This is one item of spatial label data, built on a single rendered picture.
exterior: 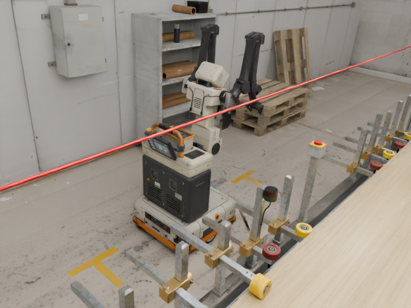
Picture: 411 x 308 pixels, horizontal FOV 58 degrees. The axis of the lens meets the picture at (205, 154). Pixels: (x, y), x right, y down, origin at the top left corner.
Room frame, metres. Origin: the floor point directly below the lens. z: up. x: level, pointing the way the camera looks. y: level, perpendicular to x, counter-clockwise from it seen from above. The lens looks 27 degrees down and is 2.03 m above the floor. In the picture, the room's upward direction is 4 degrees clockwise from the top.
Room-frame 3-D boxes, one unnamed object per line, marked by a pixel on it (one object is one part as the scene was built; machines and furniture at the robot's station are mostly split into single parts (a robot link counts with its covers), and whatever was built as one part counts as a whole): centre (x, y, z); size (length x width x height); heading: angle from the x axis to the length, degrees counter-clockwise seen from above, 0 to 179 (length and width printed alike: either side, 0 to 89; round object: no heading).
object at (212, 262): (1.22, -0.09, 0.95); 0.14 x 0.06 x 0.05; 139
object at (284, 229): (1.62, -0.36, 0.83); 0.43 x 0.03 x 0.04; 49
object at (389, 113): (2.75, -1.41, 0.88); 0.04 x 0.04 x 0.48; 49
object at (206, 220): (1.45, -0.18, 0.84); 0.43 x 0.03 x 0.04; 49
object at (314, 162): (1.81, -0.60, 0.93); 0.05 x 0.05 x 0.45; 49
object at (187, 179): (2.53, 0.20, 0.59); 0.55 x 0.34 x 0.83; 49
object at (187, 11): (4.41, 0.34, 1.59); 0.30 x 0.08 x 0.08; 49
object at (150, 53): (4.33, 0.41, 0.78); 0.90 x 0.45 x 1.55; 139
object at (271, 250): (1.32, -0.33, 0.85); 0.08 x 0.08 x 0.11
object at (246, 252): (1.41, -0.25, 0.85); 0.14 x 0.06 x 0.05; 139
